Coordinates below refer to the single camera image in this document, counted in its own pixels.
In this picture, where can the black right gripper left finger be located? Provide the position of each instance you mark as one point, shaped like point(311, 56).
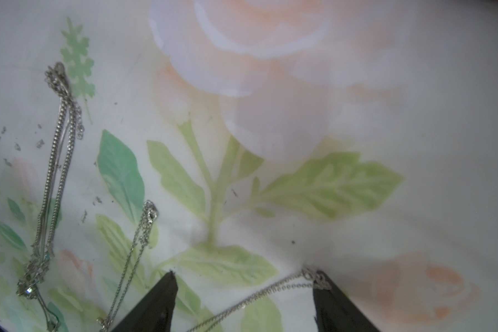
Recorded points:
point(154, 312)

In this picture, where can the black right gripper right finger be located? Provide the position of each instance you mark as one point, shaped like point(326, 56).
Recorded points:
point(335, 312)

